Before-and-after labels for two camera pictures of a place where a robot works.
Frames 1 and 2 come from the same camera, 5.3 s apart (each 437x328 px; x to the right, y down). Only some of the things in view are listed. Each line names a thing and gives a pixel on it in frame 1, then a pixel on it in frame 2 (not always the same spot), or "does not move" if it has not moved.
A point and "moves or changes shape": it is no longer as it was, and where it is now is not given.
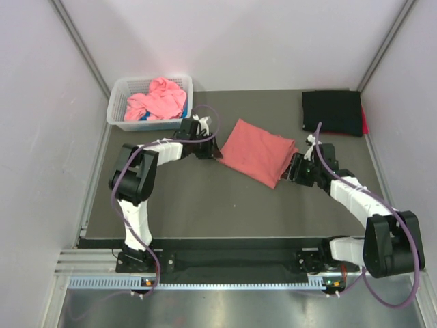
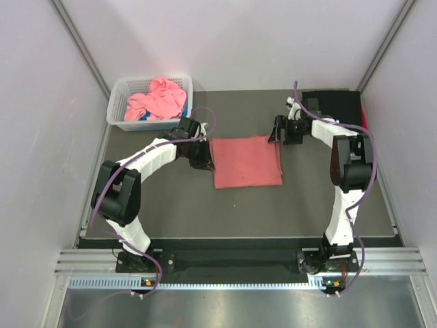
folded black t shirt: (339, 111) does not move
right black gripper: (297, 162) → (280, 122)
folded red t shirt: (364, 125) does not move
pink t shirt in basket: (164, 100) does not move
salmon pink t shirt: (260, 154) moves or changes shape
